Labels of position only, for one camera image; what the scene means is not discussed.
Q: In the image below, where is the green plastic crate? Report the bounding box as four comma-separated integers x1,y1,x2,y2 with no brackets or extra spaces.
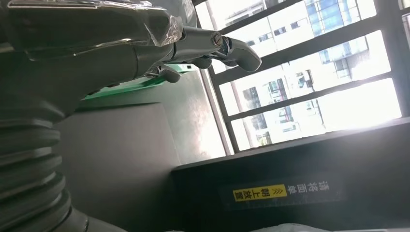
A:
76,63,200,101

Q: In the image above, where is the black yellow column label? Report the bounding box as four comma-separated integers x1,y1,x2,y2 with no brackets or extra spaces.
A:
219,174,346,211

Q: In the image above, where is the dark framed window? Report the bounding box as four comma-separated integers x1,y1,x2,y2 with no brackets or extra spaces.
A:
192,0,410,156

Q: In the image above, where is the black scanner column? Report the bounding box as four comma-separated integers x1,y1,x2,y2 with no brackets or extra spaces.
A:
170,116,410,232

